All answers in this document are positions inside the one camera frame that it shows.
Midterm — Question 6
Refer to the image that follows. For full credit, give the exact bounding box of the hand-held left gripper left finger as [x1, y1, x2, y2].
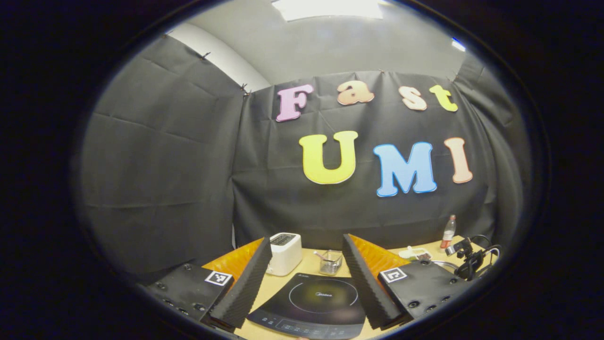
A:
[139, 236, 273, 331]

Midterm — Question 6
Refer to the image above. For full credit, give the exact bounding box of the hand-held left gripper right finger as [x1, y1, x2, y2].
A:
[342, 233, 472, 331]

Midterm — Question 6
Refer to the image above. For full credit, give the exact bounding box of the black induction cooktop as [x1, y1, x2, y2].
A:
[246, 272, 368, 340]

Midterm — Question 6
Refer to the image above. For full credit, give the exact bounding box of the clear water bottle red label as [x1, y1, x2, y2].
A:
[440, 215, 457, 249]

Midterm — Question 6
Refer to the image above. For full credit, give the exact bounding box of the white toaster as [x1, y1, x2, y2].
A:
[266, 232, 303, 277]

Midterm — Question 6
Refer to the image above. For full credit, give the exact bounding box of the white divided bean dish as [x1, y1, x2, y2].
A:
[399, 246, 433, 261]

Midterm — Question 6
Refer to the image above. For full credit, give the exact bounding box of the black backdrop cloth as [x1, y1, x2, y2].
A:
[78, 33, 524, 284]

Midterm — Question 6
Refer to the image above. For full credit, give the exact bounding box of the ceiling light panel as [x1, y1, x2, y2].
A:
[271, 0, 385, 22]

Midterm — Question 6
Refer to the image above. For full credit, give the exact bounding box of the clear wire basket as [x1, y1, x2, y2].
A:
[319, 249, 344, 276]

